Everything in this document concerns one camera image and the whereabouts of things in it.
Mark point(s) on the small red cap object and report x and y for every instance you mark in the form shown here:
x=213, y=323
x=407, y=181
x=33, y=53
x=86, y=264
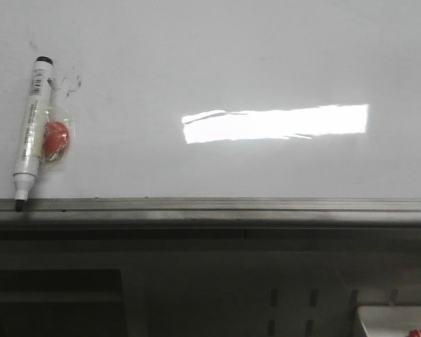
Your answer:
x=414, y=333

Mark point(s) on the aluminium whiteboard bottom rail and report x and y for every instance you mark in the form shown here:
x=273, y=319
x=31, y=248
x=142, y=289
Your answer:
x=209, y=213

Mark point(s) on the white whiteboard surface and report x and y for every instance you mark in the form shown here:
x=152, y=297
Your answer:
x=221, y=98

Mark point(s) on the white whiteboard marker black tip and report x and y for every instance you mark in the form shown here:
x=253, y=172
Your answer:
x=33, y=127

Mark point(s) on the red round magnet taped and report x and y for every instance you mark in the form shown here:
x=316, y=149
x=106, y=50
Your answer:
x=59, y=135

